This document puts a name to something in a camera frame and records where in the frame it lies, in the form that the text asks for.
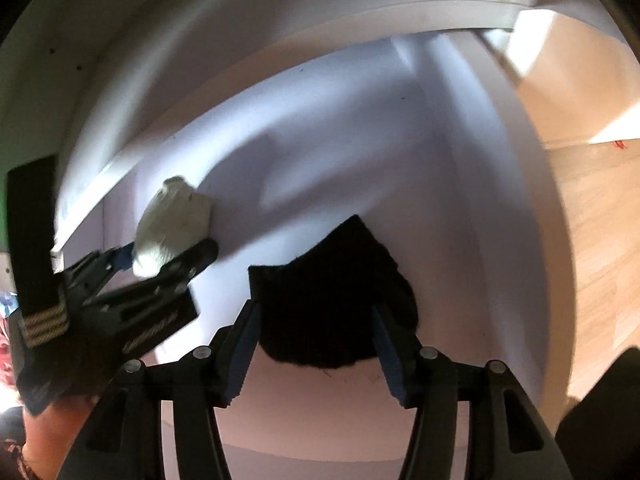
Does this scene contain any pale green sock bundle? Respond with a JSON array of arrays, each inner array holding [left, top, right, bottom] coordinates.
[[132, 176, 213, 278]]

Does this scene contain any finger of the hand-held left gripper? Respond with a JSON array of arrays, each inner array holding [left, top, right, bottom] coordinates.
[[62, 242, 136, 293], [94, 237, 219, 307]]

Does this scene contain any white bed frame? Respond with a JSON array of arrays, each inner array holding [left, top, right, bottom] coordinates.
[[0, 0, 626, 261]]

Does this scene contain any black sock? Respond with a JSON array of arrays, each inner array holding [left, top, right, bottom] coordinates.
[[248, 214, 418, 370]]

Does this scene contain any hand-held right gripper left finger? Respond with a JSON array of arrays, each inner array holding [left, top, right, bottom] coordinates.
[[55, 298, 261, 480]]

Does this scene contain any person's left forearm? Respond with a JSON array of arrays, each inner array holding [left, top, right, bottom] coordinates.
[[22, 395, 98, 480]]

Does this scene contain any person's right leg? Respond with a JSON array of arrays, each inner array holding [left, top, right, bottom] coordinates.
[[556, 347, 640, 480]]

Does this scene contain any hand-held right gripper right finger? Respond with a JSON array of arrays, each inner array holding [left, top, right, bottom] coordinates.
[[371, 302, 573, 480]]

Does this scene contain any grey white drawer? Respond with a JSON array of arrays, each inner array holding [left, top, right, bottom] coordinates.
[[50, 35, 576, 466]]

